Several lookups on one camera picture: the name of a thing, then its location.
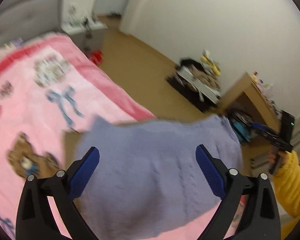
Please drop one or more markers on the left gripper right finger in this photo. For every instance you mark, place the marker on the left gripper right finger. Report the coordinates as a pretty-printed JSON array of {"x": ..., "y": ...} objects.
[{"x": 260, "y": 217}]

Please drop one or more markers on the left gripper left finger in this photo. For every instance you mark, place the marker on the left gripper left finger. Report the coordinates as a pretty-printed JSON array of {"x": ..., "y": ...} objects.
[{"x": 34, "y": 217}]

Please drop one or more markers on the purple knit hooded cardigan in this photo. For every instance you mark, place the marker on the purple knit hooded cardigan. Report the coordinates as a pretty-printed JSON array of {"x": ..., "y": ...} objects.
[{"x": 148, "y": 184}]

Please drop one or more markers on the person's right hand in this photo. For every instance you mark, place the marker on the person's right hand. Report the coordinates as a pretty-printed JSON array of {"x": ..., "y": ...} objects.
[{"x": 276, "y": 160}]

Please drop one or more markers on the wooden desk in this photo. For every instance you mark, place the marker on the wooden desk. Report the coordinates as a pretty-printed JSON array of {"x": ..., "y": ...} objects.
[{"x": 246, "y": 96}]

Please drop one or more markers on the yellow plush toy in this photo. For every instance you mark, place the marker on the yellow plush toy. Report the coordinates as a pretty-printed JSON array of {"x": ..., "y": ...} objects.
[{"x": 209, "y": 64}]

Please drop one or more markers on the pink cartoon fleece blanket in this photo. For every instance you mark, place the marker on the pink cartoon fleece blanket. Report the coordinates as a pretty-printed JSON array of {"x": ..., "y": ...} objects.
[{"x": 47, "y": 89}]

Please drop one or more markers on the white bedside table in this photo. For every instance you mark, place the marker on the white bedside table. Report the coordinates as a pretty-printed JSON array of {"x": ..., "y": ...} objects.
[{"x": 88, "y": 36}]

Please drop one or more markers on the grey upholstered headboard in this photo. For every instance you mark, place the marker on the grey upholstered headboard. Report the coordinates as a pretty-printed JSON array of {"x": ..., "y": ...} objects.
[{"x": 29, "y": 19}]

